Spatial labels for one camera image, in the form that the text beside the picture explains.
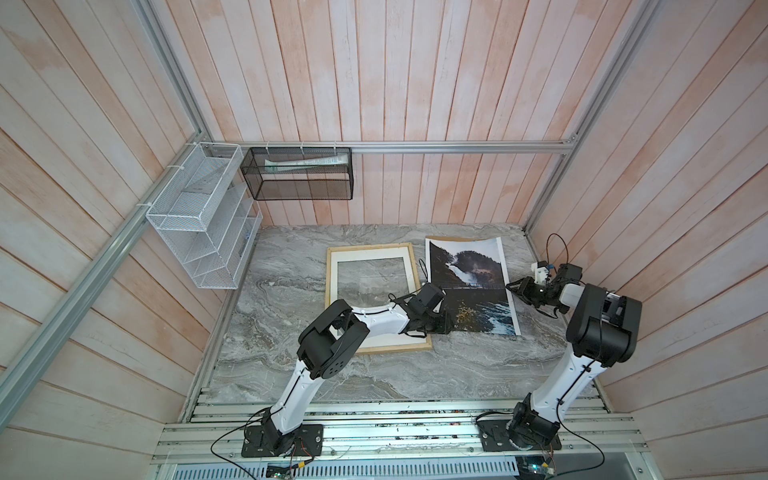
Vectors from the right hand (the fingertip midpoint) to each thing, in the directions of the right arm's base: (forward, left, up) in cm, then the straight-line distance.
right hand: (510, 285), depth 101 cm
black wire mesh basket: (+30, +74, +24) cm, 84 cm away
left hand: (-18, +23, 0) cm, 29 cm away
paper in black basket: (+19, +78, +34) cm, 88 cm away
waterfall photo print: (+7, +11, -2) cm, 13 cm away
